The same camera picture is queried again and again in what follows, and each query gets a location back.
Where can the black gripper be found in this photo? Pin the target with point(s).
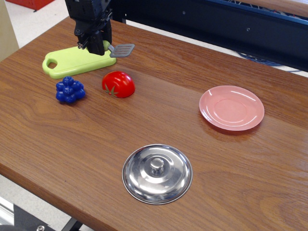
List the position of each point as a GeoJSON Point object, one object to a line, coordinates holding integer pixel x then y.
{"type": "Point", "coordinates": [93, 26]}

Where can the green handled grey toy spatula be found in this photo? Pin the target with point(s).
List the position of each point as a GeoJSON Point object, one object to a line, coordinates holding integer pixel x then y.
{"type": "Point", "coordinates": [119, 51]}

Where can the light green cutting board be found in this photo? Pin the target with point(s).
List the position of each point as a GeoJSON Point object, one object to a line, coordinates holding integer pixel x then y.
{"type": "Point", "coordinates": [74, 61]}

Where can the red toy tomato half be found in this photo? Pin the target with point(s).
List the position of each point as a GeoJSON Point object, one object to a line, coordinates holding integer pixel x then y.
{"type": "Point", "coordinates": [118, 84]}

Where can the blue toy grape bunch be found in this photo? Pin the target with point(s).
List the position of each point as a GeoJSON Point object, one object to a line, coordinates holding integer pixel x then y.
{"type": "Point", "coordinates": [69, 90]}

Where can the red box on floor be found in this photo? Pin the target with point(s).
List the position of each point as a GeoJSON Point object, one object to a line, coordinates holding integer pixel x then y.
{"type": "Point", "coordinates": [32, 4]}

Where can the shiny metal pot lid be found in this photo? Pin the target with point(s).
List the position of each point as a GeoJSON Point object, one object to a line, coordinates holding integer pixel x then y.
{"type": "Point", "coordinates": [157, 174]}

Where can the pink plastic plate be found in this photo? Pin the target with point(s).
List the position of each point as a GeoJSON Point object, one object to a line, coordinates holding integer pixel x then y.
{"type": "Point", "coordinates": [231, 108]}

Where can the black metal frame rail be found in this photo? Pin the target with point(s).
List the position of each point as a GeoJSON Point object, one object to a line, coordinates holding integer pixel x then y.
{"type": "Point", "coordinates": [236, 25]}

